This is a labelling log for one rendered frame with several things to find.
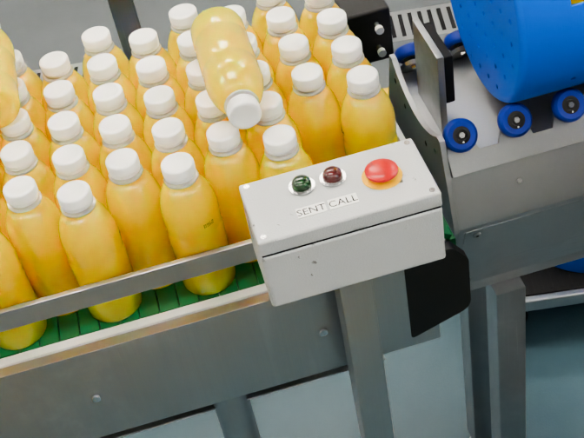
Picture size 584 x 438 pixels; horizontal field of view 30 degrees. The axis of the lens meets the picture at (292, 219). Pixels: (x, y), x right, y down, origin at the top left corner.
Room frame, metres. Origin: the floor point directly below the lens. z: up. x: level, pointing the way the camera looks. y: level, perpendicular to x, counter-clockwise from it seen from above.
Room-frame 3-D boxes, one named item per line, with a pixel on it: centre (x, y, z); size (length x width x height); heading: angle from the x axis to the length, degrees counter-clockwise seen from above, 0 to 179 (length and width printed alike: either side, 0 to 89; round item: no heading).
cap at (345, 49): (1.15, -0.11, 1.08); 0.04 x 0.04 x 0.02
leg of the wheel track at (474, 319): (1.26, -0.29, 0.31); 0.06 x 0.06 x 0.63; 6
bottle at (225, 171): (1.02, 0.06, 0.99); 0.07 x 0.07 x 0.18
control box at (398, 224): (0.87, -0.05, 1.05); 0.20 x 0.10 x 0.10; 96
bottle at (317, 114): (1.10, -0.05, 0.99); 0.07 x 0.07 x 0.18
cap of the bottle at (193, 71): (1.16, 0.08, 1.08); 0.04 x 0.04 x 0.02
